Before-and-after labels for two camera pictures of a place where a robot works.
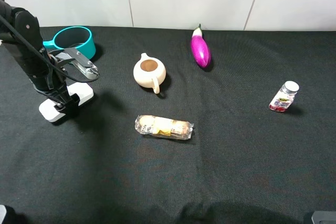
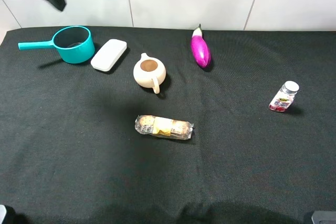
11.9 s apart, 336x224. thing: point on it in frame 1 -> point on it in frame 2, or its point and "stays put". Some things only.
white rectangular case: (48, 110) -> (108, 54)
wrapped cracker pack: (148, 125) stays put
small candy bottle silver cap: (284, 96) stays put
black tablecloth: (244, 163) stays put
